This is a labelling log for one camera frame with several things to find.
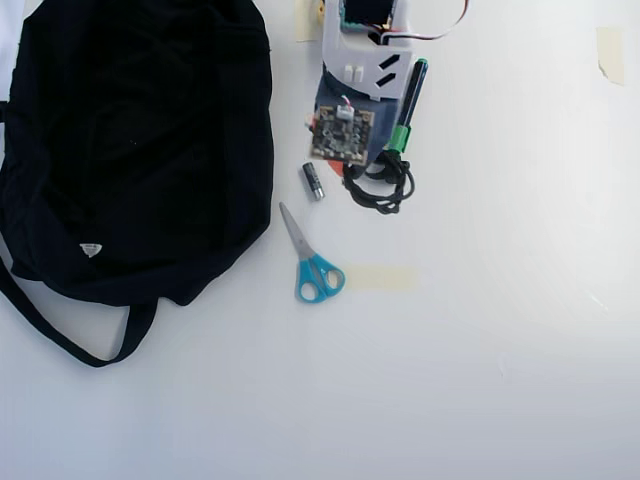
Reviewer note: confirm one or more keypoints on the black cylindrical battery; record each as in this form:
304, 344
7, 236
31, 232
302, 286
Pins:
312, 180

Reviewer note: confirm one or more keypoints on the black fabric bag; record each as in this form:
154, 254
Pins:
125, 150

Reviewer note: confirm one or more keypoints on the blue-grey gripper body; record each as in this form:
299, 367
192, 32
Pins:
382, 121

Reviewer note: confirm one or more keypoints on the yellow perforated block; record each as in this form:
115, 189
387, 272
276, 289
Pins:
320, 12

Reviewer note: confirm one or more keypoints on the long beige tape strip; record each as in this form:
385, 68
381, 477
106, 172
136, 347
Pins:
380, 279

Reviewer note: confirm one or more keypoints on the torn beige tape strip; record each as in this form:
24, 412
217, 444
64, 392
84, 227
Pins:
612, 55

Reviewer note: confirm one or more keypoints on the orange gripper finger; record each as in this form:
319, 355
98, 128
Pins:
337, 167

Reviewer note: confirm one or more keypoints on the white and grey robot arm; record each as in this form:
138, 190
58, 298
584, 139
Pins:
350, 50

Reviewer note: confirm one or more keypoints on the black marker with green cap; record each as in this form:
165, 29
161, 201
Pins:
412, 100

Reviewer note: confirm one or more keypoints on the short beige tape strip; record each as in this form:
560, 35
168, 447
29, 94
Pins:
304, 22

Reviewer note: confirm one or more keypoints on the camera circuit board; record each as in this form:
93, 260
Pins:
342, 132

